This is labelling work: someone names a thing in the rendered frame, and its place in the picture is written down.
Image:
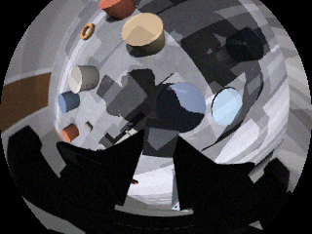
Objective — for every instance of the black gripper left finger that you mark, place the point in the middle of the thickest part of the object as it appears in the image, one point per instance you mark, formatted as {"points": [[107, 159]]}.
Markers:
{"points": [[113, 166]]}

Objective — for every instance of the pale blue round dish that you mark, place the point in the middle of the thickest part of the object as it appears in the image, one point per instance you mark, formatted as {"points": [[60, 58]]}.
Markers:
{"points": [[227, 106]]}

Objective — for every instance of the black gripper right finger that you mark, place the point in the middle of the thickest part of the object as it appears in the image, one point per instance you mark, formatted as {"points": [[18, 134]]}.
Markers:
{"points": [[197, 176]]}

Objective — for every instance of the dark blue cylinder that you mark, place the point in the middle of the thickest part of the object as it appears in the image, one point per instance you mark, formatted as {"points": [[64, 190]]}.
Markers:
{"points": [[183, 104], [68, 101], [245, 45]]}

